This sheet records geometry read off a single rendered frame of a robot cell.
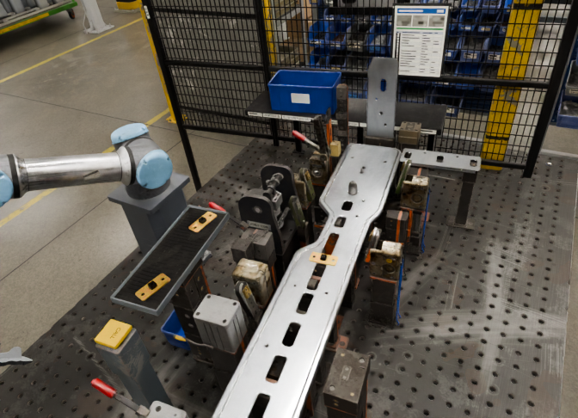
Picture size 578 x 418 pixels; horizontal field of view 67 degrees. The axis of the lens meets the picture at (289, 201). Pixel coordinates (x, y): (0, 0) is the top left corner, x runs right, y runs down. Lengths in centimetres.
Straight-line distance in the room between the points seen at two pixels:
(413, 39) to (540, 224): 91
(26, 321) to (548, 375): 260
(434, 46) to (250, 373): 146
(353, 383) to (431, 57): 140
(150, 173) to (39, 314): 181
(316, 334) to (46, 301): 217
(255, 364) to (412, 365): 55
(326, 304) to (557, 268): 96
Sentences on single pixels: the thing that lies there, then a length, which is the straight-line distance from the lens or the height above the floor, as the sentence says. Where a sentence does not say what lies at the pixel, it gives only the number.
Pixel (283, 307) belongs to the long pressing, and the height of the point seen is 100.
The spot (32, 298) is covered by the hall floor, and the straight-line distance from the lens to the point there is 315.
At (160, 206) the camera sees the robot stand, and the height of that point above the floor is 108.
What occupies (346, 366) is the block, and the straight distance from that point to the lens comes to 109.
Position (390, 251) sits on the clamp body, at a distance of 130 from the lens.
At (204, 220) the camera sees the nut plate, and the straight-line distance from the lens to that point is 127.
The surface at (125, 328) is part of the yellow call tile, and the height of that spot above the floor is 116.
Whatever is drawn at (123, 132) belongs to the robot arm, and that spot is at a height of 133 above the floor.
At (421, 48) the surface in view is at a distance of 201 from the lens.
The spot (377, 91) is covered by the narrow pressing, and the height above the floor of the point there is 120.
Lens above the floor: 197
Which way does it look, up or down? 38 degrees down
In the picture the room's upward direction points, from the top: 7 degrees counter-clockwise
